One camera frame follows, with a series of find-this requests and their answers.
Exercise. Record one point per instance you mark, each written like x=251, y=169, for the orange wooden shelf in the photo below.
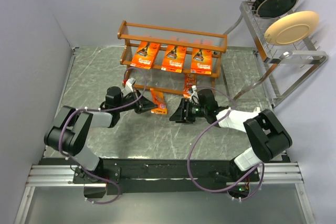
x=133, y=34

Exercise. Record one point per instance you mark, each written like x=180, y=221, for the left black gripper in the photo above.
x=144, y=103

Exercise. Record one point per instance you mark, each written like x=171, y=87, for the orange blister pack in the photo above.
x=189, y=81
x=158, y=99

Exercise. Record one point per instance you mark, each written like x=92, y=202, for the beige plate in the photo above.
x=292, y=28

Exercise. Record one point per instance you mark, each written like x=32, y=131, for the black plate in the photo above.
x=272, y=8

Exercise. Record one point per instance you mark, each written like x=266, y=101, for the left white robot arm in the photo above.
x=69, y=129

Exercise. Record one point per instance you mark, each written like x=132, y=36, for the black base beam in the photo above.
x=169, y=175

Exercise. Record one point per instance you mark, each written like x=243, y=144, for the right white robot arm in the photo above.
x=267, y=136

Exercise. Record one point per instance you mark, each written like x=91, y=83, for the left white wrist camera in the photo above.
x=129, y=85

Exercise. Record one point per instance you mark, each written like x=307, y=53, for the aluminium frame rail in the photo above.
x=101, y=176

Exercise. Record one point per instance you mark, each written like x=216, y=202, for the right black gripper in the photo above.
x=180, y=116

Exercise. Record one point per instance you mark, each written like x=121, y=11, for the metal dish rack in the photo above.
x=302, y=53

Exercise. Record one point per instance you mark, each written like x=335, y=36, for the orange razor box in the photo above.
x=201, y=61
x=145, y=55
x=174, y=57

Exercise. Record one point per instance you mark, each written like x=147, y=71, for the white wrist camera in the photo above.
x=193, y=92
x=129, y=85

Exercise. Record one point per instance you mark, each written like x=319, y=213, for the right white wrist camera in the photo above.
x=193, y=92

